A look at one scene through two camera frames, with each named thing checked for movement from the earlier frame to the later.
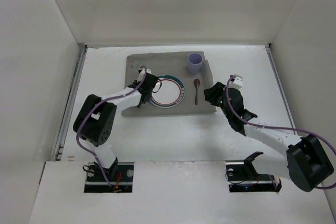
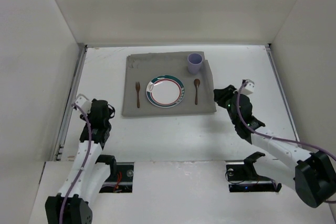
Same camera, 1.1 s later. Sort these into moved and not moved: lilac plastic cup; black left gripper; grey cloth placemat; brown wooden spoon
Moved: black left gripper
Not moved: grey cloth placemat; brown wooden spoon; lilac plastic cup
